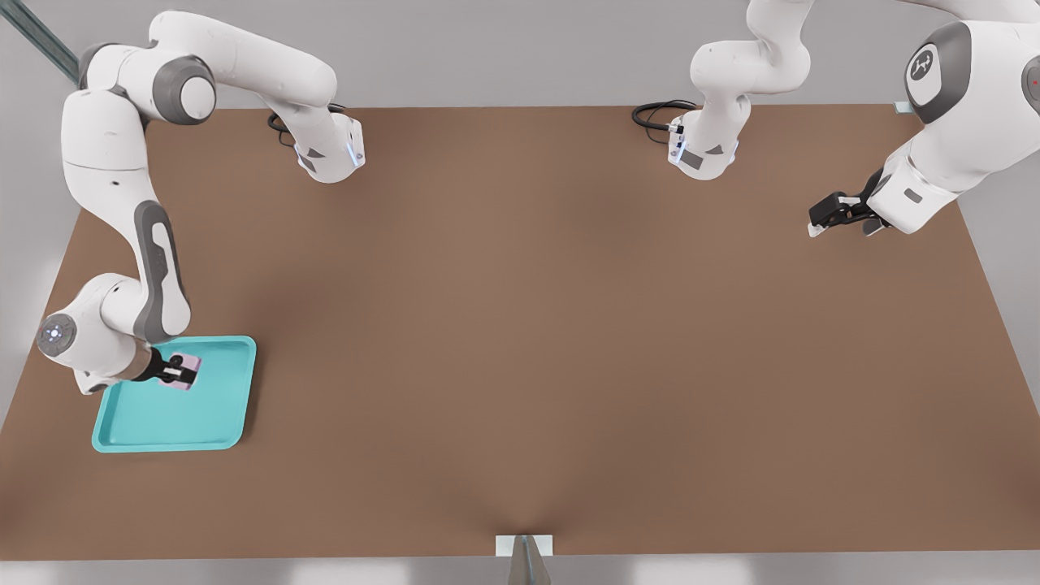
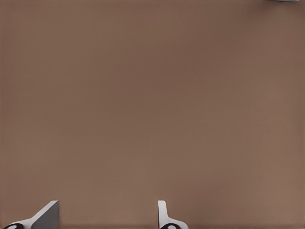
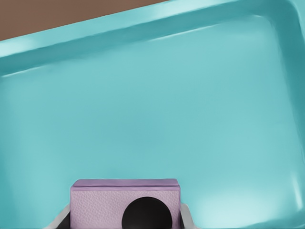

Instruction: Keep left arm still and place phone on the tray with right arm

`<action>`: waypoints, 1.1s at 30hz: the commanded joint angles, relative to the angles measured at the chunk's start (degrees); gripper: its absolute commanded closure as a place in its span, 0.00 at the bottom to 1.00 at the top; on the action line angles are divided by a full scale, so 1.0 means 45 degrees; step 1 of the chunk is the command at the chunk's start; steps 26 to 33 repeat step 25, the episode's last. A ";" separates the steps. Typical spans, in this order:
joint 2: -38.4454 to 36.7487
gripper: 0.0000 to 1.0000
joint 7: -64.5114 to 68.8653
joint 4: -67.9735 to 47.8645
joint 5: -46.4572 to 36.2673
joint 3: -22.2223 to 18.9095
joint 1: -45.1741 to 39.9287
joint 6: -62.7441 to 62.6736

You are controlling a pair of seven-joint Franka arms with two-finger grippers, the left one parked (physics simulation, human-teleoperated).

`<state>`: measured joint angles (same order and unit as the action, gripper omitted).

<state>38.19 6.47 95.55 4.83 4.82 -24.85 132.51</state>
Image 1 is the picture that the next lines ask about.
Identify pale lilac phone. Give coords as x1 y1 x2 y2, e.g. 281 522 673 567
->
158 353 203 392

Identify pale blue-green tray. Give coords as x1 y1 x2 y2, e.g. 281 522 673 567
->
91 335 258 453

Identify black cable loop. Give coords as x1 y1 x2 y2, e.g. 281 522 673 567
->
631 99 701 146
267 103 348 149

